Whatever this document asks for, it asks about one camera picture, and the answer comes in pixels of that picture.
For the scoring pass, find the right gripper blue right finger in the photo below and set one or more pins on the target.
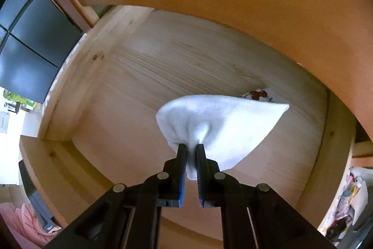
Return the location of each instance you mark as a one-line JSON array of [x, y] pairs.
[[253, 216]]

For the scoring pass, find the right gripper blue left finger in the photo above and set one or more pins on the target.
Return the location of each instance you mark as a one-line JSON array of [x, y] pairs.
[[128, 216]]

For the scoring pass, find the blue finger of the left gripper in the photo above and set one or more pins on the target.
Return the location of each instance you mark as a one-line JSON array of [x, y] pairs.
[[43, 213]]

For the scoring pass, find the plain white sock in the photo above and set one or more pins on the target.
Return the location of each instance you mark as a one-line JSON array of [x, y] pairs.
[[228, 127]]

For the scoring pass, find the colourful toy pile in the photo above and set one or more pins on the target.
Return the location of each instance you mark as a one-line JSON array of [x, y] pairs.
[[351, 221]]

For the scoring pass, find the dark blue cabinet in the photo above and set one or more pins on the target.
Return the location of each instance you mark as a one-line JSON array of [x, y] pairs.
[[36, 39]]

